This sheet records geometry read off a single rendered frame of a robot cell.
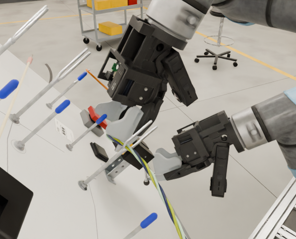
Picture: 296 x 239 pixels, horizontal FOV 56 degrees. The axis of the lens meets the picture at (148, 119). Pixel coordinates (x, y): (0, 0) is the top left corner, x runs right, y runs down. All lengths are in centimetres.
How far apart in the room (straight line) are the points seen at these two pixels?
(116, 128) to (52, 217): 17
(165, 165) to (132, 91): 22
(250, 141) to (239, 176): 165
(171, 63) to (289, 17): 16
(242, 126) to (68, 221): 34
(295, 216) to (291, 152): 121
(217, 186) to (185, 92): 22
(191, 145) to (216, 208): 141
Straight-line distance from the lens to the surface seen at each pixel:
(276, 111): 53
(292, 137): 56
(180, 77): 44
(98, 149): 57
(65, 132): 53
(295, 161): 60
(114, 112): 48
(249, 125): 53
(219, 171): 57
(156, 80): 40
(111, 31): 443
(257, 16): 44
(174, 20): 38
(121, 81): 38
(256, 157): 239
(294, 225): 174
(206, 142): 56
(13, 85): 27
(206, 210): 191
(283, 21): 43
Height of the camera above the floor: 148
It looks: 34 degrees down
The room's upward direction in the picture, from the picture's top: straight up
